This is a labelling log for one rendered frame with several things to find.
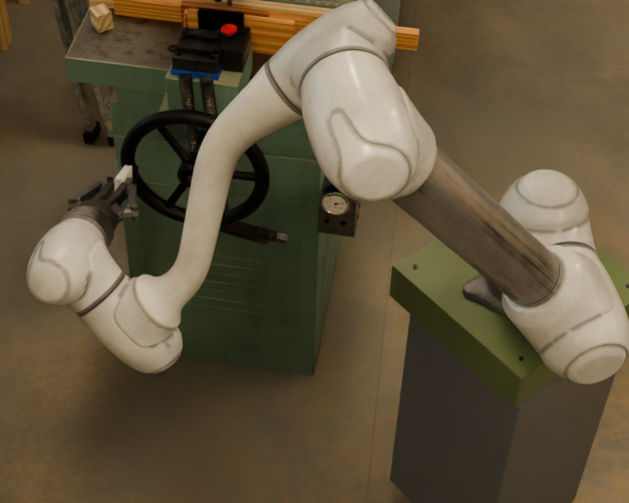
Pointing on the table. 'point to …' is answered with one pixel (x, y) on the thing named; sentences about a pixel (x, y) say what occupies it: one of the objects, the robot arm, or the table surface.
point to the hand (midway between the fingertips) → (123, 180)
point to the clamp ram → (212, 18)
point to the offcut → (101, 18)
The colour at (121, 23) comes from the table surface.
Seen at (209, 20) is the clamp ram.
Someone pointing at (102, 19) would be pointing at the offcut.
